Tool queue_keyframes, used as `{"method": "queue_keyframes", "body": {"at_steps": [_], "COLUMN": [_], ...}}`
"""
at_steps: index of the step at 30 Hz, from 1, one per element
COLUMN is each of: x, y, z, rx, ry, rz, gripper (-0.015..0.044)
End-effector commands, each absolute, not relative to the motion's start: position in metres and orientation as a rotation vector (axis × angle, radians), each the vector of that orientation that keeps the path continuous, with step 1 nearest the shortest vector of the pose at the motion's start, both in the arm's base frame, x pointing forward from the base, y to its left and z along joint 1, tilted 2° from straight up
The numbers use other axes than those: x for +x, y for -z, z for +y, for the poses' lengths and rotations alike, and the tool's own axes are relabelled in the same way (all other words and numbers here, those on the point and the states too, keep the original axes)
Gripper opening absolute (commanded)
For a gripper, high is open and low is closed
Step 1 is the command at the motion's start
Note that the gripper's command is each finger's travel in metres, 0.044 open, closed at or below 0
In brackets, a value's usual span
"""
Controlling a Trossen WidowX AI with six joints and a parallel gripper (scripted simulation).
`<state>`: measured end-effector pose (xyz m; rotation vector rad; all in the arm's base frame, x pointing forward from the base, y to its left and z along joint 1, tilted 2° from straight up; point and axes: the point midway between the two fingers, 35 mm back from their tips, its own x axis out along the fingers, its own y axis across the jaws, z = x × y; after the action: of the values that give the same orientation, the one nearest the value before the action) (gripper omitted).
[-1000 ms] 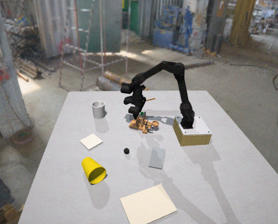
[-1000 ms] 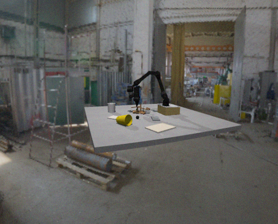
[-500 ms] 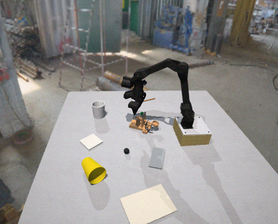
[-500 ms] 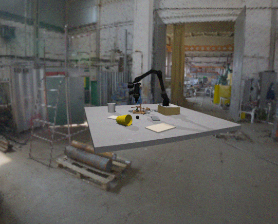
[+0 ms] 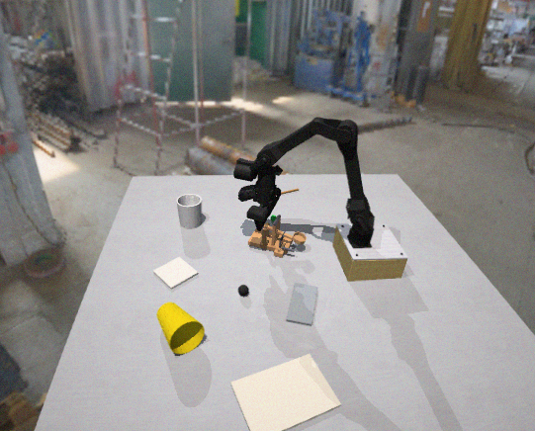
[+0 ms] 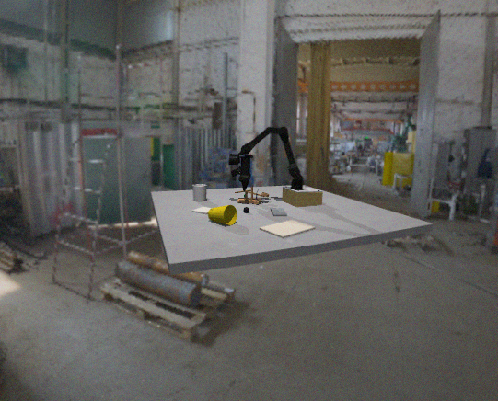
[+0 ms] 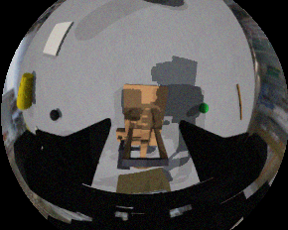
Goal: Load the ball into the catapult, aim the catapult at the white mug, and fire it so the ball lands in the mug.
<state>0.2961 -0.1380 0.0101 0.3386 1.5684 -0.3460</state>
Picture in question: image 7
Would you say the white flat square plate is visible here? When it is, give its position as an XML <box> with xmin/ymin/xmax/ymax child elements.
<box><xmin>42</xmin><ymin>22</ymin><xmax>73</xmax><ymax>56</ymax></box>

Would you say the yellow cup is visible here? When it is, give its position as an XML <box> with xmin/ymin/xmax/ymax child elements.
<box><xmin>16</xmin><ymin>72</ymin><xmax>34</xmax><ymax>109</ymax></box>

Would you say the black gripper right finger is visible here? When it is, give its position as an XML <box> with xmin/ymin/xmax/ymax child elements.
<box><xmin>179</xmin><ymin>120</ymin><xmax>248</xmax><ymax>181</ymax></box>

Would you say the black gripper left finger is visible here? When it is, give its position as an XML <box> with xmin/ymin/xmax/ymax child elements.
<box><xmin>35</xmin><ymin>117</ymin><xmax>111</xmax><ymax>186</ymax></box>

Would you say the small green ball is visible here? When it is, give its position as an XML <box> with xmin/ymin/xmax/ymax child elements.
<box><xmin>199</xmin><ymin>102</ymin><xmax>209</xmax><ymax>114</ymax></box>

